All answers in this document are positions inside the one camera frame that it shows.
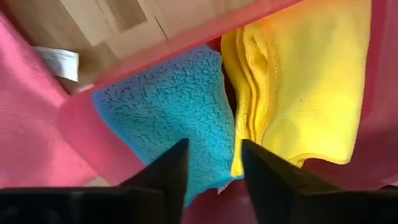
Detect pink translucent plastic bin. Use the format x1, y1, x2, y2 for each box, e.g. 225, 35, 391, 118
57, 0, 398, 224

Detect teal microfiber towel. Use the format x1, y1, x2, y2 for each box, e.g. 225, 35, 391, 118
92, 44, 236, 207

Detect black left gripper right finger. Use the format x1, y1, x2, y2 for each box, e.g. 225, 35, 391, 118
242, 138, 398, 224

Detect pink microfiber towel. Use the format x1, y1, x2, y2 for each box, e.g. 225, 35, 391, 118
0, 11, 110, 189

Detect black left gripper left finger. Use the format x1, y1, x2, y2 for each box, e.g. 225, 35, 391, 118
0, 138, 190, 224

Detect yellow microfiber towel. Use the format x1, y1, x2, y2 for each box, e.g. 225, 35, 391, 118
220, 0, 373, 179

